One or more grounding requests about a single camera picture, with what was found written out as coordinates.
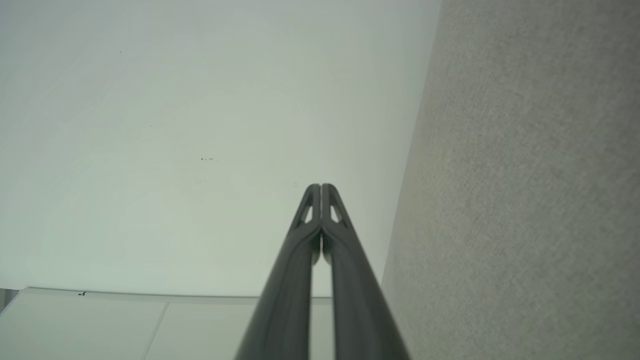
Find grey fabric sofa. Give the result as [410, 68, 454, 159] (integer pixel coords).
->
[381, 0, 640, 360]

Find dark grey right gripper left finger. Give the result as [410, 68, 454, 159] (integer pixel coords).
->
[235, 183, 322, 360]

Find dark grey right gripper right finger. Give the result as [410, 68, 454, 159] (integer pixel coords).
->
[322, 183, 411, 360]

